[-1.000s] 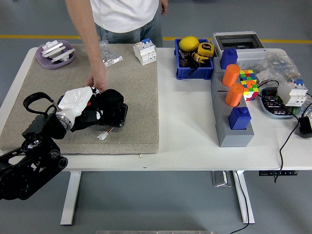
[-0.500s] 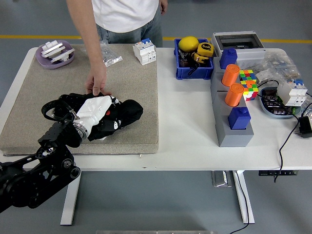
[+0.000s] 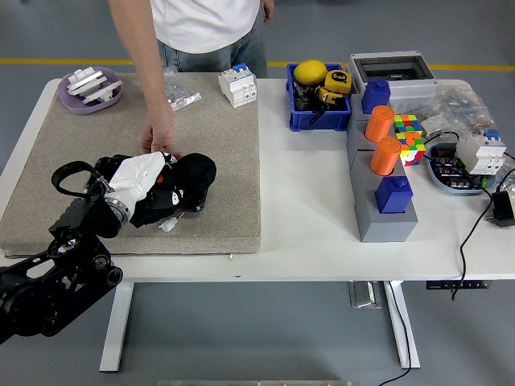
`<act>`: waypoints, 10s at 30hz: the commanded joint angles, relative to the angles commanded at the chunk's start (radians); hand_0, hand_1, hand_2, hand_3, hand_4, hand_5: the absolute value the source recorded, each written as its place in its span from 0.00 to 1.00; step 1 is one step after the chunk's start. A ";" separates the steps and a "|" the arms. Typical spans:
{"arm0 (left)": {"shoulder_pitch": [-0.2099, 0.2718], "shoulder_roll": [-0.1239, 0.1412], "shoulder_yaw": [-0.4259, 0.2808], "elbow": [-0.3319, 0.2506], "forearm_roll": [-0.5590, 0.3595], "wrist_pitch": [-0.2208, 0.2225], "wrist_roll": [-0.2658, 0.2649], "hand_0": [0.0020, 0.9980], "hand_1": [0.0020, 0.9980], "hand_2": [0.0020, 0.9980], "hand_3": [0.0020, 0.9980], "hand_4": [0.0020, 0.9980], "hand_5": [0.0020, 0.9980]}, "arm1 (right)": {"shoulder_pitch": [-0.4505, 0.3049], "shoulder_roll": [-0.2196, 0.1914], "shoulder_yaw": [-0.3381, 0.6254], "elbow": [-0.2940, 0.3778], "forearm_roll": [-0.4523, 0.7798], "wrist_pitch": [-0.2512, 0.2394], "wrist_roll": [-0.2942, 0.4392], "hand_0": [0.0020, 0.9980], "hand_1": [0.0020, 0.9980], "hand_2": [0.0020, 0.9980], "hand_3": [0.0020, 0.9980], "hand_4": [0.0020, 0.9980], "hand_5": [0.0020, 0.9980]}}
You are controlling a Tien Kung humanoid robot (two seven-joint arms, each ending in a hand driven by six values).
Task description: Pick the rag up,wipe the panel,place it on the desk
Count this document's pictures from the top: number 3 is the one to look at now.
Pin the person's right hand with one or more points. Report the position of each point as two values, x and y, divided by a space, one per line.
159 132

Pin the person's left hand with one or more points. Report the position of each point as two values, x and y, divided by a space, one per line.
268 10

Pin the black plastic-wrapped panel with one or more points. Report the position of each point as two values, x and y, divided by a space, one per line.
106 163

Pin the person's right forearm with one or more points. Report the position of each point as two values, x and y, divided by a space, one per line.
151 88

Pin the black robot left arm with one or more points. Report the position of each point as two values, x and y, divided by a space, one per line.
80 219

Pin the black table control panel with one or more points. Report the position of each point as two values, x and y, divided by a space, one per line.
454 285

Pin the clear bag of screws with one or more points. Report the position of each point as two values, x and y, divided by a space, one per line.
183 94

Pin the person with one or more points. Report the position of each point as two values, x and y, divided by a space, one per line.
201 24

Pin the grey-brown mat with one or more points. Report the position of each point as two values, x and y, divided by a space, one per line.
225 161

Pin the yellow round ball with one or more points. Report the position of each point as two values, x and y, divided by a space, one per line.
310 72

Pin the white circuit breaker blue lever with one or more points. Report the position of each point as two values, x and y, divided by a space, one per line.
480 154
236 86

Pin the purple plastic dish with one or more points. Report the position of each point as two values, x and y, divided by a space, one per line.
71 104

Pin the yellow tape measure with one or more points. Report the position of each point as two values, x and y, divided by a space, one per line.
329 96
337 80

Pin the brown small component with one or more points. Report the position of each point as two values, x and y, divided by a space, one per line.
304 104

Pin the blue plastic bin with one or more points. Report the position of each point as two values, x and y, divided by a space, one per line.
321 120

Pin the blue block with knob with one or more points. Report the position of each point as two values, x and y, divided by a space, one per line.
393 197
375 96

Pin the orange cylinder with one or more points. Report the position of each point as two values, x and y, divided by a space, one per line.
385 157
379 124

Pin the multicoloured puzzle cube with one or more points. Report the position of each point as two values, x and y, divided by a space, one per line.
413 150
407 124

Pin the white table leg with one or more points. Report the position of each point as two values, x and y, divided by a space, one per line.
399 342
116 321

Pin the clear bags of small parts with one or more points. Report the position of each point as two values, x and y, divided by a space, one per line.
454 104

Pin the blue-grey plastic dish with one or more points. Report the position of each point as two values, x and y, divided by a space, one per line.
435 177

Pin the grey block holder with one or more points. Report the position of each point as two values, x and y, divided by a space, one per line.
385 227

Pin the dark electronic modules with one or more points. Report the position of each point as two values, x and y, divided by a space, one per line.
454 173

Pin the clear plastic bag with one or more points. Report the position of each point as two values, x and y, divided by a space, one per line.
509 177

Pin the black power adapter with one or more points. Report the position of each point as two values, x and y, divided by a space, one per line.
503 209

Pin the white plastic bracket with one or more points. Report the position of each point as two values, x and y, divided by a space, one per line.
104 91
85 79

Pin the grey electrical enclosure box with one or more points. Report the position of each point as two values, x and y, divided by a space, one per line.
409 90

